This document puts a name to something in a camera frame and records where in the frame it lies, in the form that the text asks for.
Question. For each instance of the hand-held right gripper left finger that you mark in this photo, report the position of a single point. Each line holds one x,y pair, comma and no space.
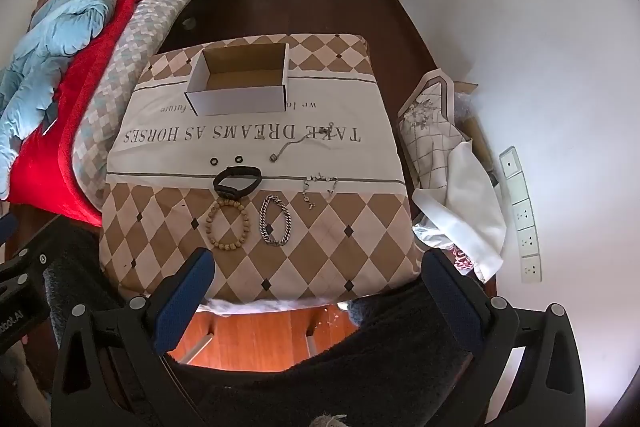
184,302

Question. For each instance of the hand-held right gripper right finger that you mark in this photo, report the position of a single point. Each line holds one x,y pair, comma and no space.
452,302

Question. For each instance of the person's dark fleece pants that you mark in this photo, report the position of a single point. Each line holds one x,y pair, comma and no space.
380,357

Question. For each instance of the grey checkered quilt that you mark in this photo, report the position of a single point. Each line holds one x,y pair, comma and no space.
150,7

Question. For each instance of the small round floor object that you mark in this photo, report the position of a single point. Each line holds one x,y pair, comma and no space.
188,23

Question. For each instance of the white cloth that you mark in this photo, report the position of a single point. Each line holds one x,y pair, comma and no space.
475,207

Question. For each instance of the light blue duvet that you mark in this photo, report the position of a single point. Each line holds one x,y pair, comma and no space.
50,37

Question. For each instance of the red blanket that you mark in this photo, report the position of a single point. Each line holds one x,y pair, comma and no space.
45,157

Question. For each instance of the black wristband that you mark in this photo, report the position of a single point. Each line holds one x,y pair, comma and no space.
237,192

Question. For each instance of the cardboard box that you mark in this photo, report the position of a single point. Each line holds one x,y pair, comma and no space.
235,104

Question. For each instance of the white power strip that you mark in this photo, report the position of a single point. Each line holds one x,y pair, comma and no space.
522,217

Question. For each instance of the red printed bag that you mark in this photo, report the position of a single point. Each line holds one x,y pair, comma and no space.
462,258

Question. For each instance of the white table frame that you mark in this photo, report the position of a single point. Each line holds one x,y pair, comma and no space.
200,342

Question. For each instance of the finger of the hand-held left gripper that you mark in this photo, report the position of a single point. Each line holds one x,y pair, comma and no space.
30,259

